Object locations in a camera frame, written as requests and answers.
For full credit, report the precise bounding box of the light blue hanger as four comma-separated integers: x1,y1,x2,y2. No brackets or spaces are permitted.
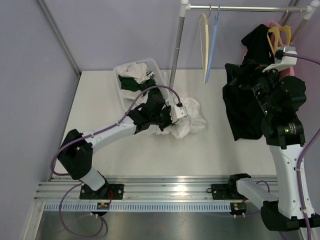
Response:
204,6,221,84

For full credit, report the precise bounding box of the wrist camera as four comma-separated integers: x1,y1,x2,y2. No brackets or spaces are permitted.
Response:
170,105,188,124
262,46,297,73

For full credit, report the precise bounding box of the black t shirt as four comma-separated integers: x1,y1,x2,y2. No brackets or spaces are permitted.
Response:
222,24,274,141

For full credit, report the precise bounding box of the yellow hanger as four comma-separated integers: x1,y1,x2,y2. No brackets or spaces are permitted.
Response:
279,25,292,46
266,26,280,55

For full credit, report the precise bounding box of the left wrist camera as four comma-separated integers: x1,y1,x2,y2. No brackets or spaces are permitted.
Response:
170,105,188,124

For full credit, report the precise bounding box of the white slotted cable duct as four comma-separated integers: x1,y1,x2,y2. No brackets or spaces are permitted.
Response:
44,201,231,213

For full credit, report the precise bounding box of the yellow hanger back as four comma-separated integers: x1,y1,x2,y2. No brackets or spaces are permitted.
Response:
279,25,292,46

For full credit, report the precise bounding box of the pink t shirt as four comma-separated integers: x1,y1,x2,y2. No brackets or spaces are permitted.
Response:
242,20,296,77

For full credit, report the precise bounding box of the metal clothes rack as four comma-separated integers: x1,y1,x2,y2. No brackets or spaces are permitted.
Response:
166,0,320,76

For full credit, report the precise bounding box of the white printed t shirt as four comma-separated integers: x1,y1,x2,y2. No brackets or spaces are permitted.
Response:
144,97,207,139

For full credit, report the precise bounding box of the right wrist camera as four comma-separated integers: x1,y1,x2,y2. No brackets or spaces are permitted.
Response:
262,46,297,73

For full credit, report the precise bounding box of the yellow hanger front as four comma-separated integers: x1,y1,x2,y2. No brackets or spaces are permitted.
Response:
266,26,280,55

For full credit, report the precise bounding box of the aluminium mounting rail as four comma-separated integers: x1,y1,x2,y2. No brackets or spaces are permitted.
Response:
33,174,306,201

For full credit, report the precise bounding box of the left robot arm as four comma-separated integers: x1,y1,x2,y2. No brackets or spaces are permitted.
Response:
57,98,178,199

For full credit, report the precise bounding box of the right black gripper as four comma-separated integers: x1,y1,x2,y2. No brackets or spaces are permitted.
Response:
226,60,286,117

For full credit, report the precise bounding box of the white plastic basket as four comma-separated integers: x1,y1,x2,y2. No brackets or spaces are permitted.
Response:
113,58,169,110

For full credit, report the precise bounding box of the cream plastic hanger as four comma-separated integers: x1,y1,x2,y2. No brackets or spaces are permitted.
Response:
198,13,210,83

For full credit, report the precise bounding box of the green and white t shirt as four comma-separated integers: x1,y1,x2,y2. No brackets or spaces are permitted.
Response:
116,61,156,100

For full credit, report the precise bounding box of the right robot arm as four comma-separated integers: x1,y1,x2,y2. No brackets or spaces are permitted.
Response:
222,60,320,232

